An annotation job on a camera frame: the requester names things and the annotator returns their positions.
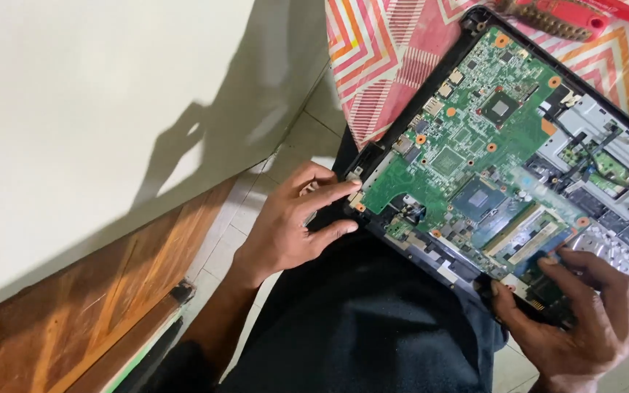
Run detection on person's left hand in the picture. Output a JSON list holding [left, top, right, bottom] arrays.
[[233, 161, 363, 288]]

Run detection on person's right hand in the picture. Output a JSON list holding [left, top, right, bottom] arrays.
[[489, 248, 629, 384]]

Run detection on green laptop motherboard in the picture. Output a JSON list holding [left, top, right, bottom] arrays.
[[354, 27, 592, 328]]

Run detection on black door latch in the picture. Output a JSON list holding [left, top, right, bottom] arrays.
[[169, 280, 196, 307]]

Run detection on person's dark trousers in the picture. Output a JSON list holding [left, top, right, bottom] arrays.
[[145, 127, 507, 393]]

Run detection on small green daughter board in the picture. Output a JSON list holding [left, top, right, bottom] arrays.
[[559, 139, 629, 194]]

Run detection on pink zigzag patterned cloth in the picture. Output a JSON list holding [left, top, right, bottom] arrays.
[[325, 0, 629, 149]]

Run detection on brown wooden door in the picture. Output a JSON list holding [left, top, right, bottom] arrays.
[[0, 175, 239, 393]]

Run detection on brown toothed bit strip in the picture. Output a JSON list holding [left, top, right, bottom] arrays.
[[494, 0, 594, 43]]

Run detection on red plastic tool case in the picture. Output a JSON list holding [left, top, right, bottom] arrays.
[[514, 0, 611, 32]]

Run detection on black internal laptop cable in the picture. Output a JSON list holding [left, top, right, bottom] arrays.
[[537, 105, 629, 193]]

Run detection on red plastic tool handle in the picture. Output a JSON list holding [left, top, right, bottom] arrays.
[[588, 0, 629, 26]]

